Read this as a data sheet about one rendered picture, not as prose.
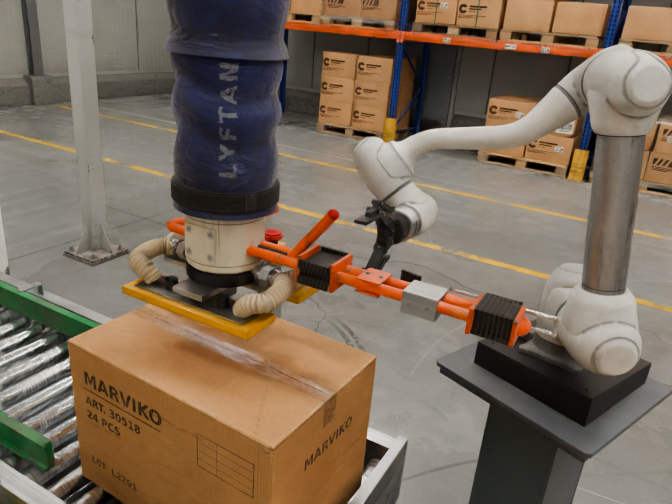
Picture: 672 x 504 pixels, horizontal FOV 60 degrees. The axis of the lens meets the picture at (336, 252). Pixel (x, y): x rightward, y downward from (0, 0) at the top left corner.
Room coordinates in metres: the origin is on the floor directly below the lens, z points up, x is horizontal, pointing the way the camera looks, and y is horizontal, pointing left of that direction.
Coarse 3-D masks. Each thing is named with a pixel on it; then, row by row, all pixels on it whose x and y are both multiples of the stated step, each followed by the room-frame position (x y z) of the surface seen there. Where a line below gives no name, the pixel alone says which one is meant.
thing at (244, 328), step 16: (128, 288) 1.12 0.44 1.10; (144, 288) 1.12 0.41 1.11; (160, 288) 1.12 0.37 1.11; (160, 304) 1.08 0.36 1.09; (176, 304) 1.06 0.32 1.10; (192, 304) 1.06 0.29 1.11; (208, 304) 1.07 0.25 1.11; (224, 304) 1.05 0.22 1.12; (208, 320) 1.02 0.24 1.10; (224, 320) 1.02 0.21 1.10; (240, 320) 1.01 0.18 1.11; (256, 320) 1.03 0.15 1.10; (272, 320) 1.05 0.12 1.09; (240, 336) 0.98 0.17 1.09
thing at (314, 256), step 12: (312, 252) 1.09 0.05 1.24; (324, 252) 1.11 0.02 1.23; (336, 252) 1.10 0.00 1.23; (300, 264) 1.04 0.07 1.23; (312, 264) 1.03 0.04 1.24; (324, 264) 1.05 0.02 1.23; (336, 264) 1.02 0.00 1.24; (348, 264) 1.07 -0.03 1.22; (300, 276) 1.04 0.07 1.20; (312, 276) 1.03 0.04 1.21; (324, 276) 1.02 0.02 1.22; (324, 288) 1.01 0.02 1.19; (336, 288) 1.03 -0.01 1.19
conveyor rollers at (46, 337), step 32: (0, 320) 1.87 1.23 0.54; (32, 320) 1.89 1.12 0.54; (0, 352) 1.68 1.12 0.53; (32, 352) 1.69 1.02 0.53; (64, 352) 1.70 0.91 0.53; (0, 384) 1.50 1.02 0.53; (32, 384) 1.50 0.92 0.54; (64, 384) 1.51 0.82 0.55; (64, 416) 1.40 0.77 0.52; (0, 448) 1.22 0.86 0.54; (64, 448) 1.23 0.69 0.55; (32, 480) 1.12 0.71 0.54; (64, 480) 1.12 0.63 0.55
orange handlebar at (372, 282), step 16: (176, 224) 1.21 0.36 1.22; (256, 256) 1.11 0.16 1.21; (272, 256) 1.09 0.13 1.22; (288, 256) 1.09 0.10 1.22; (352, 272) 1.05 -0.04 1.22; (368, 272) 1.02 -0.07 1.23; (384, 272) 1.04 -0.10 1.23; (368, 288) 0.99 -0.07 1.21; (384, 288) 0.98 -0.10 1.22; (400, 288) 1.00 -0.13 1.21; (448, 304) 0.93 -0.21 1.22; (464, 304) 0.95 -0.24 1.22; (464, 320) 0.91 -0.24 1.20; (528, 320) 0.90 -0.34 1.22
